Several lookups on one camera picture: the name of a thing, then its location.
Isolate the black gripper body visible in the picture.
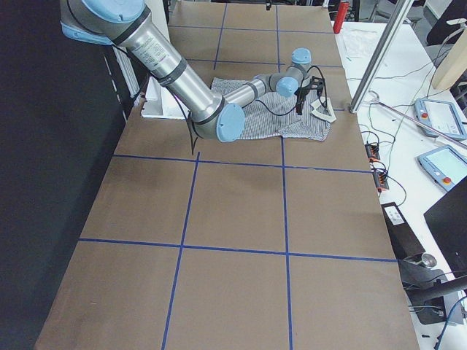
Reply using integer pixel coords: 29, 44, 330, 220
296, 81, 312, 106

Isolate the navy white striped polo shirt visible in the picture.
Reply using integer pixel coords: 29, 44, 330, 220
210, 77, 336, 143

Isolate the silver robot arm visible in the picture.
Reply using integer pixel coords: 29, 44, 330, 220
60, 1, 312, 142

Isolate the red cylinder bottle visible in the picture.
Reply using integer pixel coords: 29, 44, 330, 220
333, 1, 350, 34

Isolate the orange black connector strip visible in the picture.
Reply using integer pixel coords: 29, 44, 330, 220
364, 143, 389, 193

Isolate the upper teach pendant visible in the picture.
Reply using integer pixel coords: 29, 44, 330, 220
414, 98, 466, 141

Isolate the teach pendant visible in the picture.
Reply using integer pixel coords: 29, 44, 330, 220
414, 98, 466, 141
417, 145, 466, 192

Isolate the lower teach pendant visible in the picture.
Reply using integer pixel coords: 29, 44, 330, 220
417, 145, 466, 192

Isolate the black box with label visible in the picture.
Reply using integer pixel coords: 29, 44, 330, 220
381, 202, 425, 260

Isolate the black monitor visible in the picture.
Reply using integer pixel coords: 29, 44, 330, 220
424, 181, 466, 277

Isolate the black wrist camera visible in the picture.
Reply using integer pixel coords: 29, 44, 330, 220
308, 76, 325, 95

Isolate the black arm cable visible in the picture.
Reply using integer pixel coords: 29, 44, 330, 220
251, 64, 329, 117

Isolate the aluminium frame post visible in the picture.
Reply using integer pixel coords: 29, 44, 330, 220
350, 0, 414, 113

